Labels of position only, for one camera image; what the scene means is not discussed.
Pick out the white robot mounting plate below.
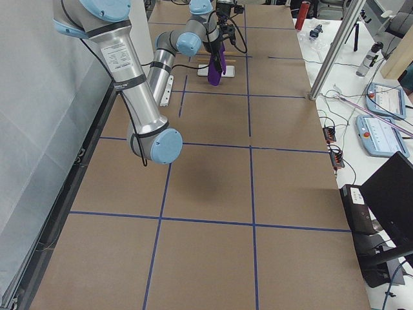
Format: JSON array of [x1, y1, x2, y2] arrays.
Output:
[[160, 75, 174, 107]]

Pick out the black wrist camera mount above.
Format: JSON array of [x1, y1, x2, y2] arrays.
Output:
[[216, 0, 244, 16]]

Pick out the black braided cable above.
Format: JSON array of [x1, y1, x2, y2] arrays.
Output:
[[206, 9, 248, 55]]

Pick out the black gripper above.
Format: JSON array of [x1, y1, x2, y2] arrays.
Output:
[[216, 9, 236, 45]]

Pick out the upper blue teach pendant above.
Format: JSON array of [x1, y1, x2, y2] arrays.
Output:
[[365, 83, 407, 119]]

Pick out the blue teach pendant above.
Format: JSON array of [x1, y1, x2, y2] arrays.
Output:
[[356, 115, 410, 158], [365, 83, 407, 119]]

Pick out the black power strip right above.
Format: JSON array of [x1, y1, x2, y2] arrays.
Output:
[[327, 144, 345, 172]]

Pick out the black box with label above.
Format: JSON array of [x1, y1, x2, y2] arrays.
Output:
[[339, 184, 383, 236]]

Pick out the red cylinder bottle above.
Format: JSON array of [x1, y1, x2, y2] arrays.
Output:
[[295, 1, 311, 31]]

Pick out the purple microfibre towel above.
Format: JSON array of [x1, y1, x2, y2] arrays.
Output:
[[207, 43, 227, 86]]

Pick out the white rack base tray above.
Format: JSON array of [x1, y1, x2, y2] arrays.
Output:
[[197, 65, 236, 78]]

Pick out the black power strip left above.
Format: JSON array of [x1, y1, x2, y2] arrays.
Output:
[[323, 127, 336, 144]]

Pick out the black monitor on stand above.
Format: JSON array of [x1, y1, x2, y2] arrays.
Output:
[[358, 151, 412, 287]]

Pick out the wooden board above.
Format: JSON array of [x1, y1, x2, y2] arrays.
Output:
[[381, 14, 412, 79]]

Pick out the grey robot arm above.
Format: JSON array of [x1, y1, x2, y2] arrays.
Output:
[[148, 1, 239, 105], [53, 1, 183, 164]]

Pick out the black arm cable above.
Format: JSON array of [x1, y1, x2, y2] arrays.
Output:
[[77, 35, 152, 167]]

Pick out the black power strip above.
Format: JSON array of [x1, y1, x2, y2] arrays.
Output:
[[327, 144, 345, 172], [323, 127, 336, 144]]

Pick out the right wooden rack rod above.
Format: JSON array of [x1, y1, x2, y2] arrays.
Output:
[[196, 57, 237, 63]]

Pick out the aluminium frame post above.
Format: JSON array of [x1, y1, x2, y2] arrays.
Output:
[[308, 0, 366, 101]]

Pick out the lower blue teach pendant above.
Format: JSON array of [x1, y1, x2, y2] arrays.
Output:
[[356, 115, 410, 158]]

